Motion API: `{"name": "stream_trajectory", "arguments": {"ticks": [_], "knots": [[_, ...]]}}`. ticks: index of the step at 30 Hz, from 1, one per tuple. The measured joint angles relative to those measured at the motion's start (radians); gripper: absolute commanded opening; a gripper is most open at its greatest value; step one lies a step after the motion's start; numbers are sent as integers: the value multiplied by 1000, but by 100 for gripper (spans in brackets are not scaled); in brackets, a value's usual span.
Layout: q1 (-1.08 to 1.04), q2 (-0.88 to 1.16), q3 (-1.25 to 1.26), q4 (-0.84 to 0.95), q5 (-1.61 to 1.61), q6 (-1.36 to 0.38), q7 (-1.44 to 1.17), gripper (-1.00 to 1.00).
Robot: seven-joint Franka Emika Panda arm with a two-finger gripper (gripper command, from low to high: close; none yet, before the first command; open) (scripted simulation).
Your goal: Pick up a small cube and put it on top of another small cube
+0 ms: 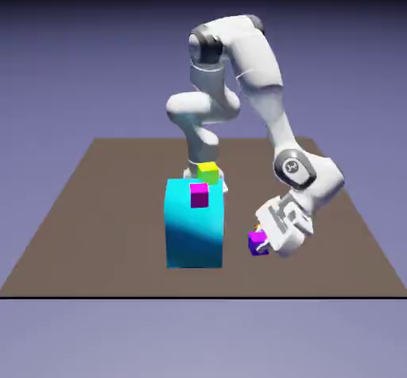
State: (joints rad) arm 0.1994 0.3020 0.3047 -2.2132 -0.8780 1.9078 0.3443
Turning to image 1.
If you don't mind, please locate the small magenta cube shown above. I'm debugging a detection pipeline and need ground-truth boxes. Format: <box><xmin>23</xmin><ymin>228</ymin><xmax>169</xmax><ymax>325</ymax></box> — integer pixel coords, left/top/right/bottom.
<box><xmin>189</xmin><ymin>182</ymin><xmax>210</xmax><ymax>209</ymax></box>

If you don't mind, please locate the large cyan box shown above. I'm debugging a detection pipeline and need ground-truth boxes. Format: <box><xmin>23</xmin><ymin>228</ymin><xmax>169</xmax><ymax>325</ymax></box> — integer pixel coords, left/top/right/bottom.
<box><xmin>163</xmin><ymin>177</ymin><xmax>226</xmax><ymax>270</ymax></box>

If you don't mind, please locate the small yellow-green cube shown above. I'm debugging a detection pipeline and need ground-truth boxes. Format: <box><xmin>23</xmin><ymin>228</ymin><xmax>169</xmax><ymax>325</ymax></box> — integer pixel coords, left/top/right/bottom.
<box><xmin>196</xmin><ymin>161</ymin><xmax>219</xmax><ymax>185</ymax></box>

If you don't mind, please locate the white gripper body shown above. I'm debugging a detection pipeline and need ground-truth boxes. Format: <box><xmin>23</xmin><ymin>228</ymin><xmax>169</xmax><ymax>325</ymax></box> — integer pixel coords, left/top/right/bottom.
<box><xmin>254</xmin><ymin>197</ymin><xmax>305</xmax><ymax>258</ymax></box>

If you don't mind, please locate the small purple cube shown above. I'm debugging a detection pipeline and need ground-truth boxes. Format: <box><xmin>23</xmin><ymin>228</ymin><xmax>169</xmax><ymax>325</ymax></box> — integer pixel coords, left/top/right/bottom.
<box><xmin>247</xmin><ymin>230</ymin><xmax>270</xmax><ymax>257</ymax></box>

